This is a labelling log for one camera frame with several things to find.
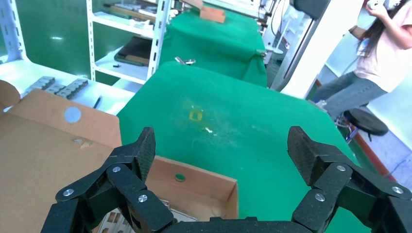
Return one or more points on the white metal shelf rack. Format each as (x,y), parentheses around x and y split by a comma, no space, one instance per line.
(11,32)

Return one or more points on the black round stool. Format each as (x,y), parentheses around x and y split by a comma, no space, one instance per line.
(367,122)

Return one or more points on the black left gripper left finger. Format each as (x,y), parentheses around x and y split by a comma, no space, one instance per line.
(125,180)

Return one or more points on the white flat board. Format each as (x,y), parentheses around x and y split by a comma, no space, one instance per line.
(19,72)

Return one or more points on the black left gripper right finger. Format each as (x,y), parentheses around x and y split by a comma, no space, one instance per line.
(331,175)

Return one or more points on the white slanted column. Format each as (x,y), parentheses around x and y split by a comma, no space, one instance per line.
(322,48)

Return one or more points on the person in pink shirt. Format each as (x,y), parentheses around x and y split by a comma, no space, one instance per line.
(383,58)

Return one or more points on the white slotted storage rack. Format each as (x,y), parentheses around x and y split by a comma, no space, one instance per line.
(128,27)

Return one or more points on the grey metal connector bracket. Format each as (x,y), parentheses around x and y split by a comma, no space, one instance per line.
(35,90)
(43,81)
(72,89)

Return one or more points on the small brown cardboard box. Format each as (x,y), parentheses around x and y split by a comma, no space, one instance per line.
(212,14)

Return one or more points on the green cloth covered table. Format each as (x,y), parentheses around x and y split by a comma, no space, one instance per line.
(219,48)

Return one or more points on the metal IO shield plate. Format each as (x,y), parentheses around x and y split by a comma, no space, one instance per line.
(180,215)

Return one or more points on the green table cloth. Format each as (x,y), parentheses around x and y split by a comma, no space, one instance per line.
(241,106)

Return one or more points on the silver binder clip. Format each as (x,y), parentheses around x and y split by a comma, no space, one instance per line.
(181,60)

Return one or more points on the small white paper scrap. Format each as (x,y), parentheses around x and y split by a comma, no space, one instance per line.
(209,130)

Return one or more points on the small dark pen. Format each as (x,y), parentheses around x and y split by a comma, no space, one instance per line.
(97,102)

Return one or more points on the dark flat mat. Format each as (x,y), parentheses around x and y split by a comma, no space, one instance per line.
(135,48)

